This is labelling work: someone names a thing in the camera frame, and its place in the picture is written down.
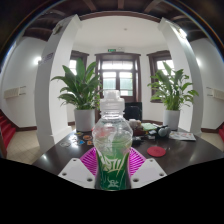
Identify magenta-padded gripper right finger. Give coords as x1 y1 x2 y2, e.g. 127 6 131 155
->
128 146 168 190

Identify dark-framed window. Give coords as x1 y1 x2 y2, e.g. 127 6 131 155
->
68 50 90 77
146 50 175 103

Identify clear green-labelled drink bottle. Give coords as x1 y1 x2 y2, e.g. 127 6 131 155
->
92 89 134 192

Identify dark wooden double door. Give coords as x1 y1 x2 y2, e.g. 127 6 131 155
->
94 52 142 104

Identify potted leafy plant white pot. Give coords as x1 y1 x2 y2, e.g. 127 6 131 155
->
147 62 200 132
50 58 103 133

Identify grey headphones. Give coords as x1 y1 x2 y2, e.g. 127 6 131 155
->
156 125 172 139

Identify black chair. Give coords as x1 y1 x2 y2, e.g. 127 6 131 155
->
124 101 143 122

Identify printed paper leaflet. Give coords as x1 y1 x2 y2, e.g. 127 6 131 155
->
168 130 197 142

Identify dark tray of small cups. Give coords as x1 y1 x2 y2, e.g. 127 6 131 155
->
128 118 148 136

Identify red staircase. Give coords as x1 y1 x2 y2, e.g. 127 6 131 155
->
217 122 224 142
0 109 17 150

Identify round grey sticker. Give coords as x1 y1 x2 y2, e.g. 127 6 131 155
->
59 140 72 148

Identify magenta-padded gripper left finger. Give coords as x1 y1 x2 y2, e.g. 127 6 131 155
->
58 146 99 190

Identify black flat box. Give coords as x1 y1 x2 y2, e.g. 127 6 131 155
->
131 136 143 147

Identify flat round red coaster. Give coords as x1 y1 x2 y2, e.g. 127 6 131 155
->
146 145 167 158

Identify pillar lamp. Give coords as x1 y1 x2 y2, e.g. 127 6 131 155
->
178 28 189 40

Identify white wall unit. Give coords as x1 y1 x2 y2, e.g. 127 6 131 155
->
3 85 27 100
206 86 224 101

